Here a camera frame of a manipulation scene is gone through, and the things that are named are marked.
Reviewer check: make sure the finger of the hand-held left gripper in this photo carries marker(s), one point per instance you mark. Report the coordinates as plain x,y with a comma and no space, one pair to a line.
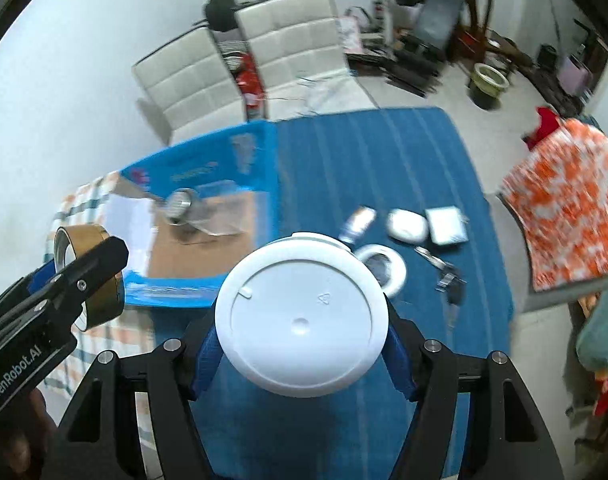
91,266
40,276

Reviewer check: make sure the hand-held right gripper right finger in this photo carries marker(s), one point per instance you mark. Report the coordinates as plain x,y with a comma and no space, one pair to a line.
401,360

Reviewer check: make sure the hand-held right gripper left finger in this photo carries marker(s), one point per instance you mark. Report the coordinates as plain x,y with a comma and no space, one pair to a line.
206,360

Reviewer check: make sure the brown tape roll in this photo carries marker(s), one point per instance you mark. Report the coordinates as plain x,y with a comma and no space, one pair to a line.
106,310

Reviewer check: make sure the car key bunch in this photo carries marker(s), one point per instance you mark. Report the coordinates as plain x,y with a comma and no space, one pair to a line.
451,285

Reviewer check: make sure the white round plastic jar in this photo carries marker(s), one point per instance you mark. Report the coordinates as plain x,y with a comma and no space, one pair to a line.
301,320

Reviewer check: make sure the white earbud case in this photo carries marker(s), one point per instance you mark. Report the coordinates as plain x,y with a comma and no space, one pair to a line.
406,225

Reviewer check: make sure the blue cardboard box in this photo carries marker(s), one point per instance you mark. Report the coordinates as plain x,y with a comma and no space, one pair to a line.
194,170

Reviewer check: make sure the white square box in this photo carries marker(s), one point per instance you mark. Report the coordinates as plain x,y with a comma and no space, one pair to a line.
446,225

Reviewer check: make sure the small silver tube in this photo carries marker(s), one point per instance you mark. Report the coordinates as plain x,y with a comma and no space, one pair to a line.
358,224

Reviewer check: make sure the checked cloth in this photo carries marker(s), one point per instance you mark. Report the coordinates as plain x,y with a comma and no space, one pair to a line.
79,200

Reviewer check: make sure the metal cup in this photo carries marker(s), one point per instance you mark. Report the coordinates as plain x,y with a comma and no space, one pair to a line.
181,205

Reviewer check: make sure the clear plastic box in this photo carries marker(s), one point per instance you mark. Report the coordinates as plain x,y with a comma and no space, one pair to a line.
221,220

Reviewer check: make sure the grey chair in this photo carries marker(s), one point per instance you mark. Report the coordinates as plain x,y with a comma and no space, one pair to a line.
553,300

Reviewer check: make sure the blue striped cloth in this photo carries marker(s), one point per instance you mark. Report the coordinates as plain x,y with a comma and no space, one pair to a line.
373,170

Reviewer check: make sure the white padded chair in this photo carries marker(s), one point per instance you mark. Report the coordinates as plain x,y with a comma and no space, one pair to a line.
294,40
184,85

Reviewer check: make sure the teal cloth pile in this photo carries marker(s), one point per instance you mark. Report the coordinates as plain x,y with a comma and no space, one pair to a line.
603,330

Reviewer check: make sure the orange floral cloth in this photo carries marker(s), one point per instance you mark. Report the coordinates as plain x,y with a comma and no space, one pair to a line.
568,200

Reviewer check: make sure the red plastic bag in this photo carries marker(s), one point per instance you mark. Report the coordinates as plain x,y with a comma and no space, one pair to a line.
249,85

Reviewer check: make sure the black trash bin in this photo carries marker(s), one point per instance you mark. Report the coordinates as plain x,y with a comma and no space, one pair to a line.
487,82

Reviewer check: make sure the black scooter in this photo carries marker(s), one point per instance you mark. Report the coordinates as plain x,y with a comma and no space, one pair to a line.
551,85

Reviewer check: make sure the purple suitcase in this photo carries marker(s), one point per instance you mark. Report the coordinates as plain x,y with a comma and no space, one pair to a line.
573,77

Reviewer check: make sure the pink bag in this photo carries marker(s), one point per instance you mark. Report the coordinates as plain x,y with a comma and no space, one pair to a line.
350,32

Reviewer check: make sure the black weight bench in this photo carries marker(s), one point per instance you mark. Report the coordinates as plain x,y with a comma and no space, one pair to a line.
438,15

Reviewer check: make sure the white barbell rack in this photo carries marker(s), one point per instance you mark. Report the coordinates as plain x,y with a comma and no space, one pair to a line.
382,5

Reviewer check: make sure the brown wooden chair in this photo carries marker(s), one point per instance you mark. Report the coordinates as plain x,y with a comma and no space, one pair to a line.
476,5

